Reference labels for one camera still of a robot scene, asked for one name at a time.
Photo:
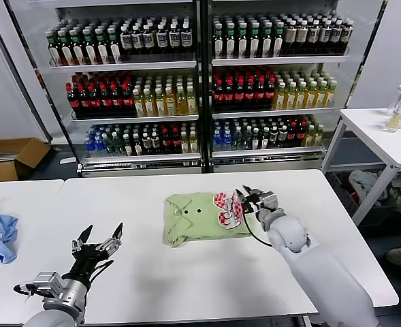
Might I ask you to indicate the white crumpled cloth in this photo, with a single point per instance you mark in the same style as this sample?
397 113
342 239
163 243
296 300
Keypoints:
363 184

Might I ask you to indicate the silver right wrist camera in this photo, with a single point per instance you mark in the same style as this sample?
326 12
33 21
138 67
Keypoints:
269 200

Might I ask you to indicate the small white floor object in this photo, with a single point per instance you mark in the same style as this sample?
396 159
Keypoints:
67 160

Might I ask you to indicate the blue water bottle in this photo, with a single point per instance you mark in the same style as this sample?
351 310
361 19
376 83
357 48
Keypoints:
226 140
90 146
217 140
99 146

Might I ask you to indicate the open cardboard box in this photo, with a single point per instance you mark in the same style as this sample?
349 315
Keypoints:
26 153

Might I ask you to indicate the small dark drink bottle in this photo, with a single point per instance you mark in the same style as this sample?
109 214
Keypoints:
273 138
254 139
137 145
264 139
146 145
127 146
156 145
282 137

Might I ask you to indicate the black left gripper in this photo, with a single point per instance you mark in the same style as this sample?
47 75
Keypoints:
86 264

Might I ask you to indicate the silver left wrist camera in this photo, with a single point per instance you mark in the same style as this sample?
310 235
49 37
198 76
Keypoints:
48 281

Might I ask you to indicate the yellow tea bottle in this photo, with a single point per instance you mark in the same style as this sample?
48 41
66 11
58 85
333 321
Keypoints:
160 105
318 135
320 97
300 98
193 144
170 104
310 97
139 105
149 105
309 136
181 104
280 98
192 103
329 96
290 98
184 144

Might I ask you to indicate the dark drink bottle white label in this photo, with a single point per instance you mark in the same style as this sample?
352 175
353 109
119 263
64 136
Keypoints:
324 34
313 34
161 39
186 37
137 40
346 32
335 33
125 41
148 39
174 38

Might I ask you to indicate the green tinted water bottle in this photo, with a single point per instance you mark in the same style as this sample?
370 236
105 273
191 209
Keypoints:
108 146
236 140
245 139
118 146

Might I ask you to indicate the open beverage cooler cabinet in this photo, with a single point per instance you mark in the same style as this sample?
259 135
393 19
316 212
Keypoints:
205 102

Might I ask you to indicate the black storage crate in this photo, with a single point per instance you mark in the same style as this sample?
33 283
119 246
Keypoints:
380 214

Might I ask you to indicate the red crumpled cloth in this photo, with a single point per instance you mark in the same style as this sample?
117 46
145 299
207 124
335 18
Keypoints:
351 195

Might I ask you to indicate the white side table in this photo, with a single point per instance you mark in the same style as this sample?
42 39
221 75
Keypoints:
373 133

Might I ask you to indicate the cola bottle red cap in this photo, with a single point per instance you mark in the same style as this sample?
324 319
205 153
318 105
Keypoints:
127 100
116 101
228 97
238 96
218 97
301 134
175 143
73 102
105 101
292 134
259 96
83 102
249 96
270 95
94 101
166 143

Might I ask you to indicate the light green polo shirt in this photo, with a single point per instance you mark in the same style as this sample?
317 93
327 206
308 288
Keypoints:
200 225

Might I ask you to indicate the pale yellow drink bottle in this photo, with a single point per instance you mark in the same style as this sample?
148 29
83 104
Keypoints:
394 121

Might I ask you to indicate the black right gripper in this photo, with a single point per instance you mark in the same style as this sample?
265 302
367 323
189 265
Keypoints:
254 203

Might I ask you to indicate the white cooler shelf board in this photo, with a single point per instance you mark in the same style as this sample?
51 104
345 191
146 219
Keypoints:
125 65
271 112
135 119
142 158
278 60
268 153

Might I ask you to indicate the dark drink bottle beige label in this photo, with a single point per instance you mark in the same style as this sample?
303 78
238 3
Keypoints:
290 35
302 35

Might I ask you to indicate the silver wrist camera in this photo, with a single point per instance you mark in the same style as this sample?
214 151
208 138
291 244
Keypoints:
269 200
48 281

